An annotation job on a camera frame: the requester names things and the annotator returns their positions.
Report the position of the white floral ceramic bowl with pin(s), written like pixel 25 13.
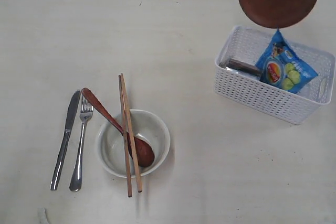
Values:
pixel 146 126

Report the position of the white perforated plastic basket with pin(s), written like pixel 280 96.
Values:
pixel 247 45

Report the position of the dark wooden chopstick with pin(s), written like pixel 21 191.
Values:
pixel 125 141

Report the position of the blue chips bag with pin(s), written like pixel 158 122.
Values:
pixel 282 68

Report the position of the silver metal fork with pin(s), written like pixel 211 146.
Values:
pixel 86 113

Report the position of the shiny steel cup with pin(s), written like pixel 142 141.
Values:
pixel 241 67

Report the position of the light wooden chopstick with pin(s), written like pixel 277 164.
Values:
pixel 131 135

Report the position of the red-brown wooden spoon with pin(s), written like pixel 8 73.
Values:
pixel 144 151

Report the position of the silver table knife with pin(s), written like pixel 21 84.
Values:
pixel 70 118

